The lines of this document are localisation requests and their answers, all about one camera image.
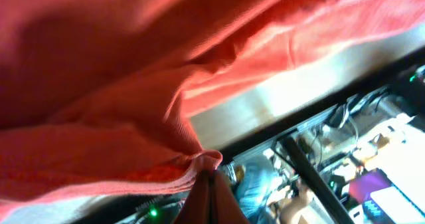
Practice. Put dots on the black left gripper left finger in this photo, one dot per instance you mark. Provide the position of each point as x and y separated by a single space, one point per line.
196 207

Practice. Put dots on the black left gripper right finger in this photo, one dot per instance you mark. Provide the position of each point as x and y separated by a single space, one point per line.
224 207

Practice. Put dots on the orange printed t-shirt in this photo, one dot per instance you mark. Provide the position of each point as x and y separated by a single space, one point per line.
96 95

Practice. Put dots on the purple box under table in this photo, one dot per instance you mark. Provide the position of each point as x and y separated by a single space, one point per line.
361 187

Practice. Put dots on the white device under table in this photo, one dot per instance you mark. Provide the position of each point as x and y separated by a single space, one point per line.
391 206

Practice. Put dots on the black metal frame bar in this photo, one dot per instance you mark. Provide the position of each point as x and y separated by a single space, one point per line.
313 180

